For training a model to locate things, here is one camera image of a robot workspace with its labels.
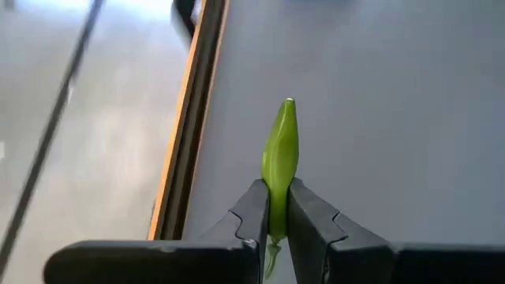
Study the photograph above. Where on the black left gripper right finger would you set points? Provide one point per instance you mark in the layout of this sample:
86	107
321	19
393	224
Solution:
375	264

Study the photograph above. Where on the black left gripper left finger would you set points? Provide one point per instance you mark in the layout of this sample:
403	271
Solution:
197	262

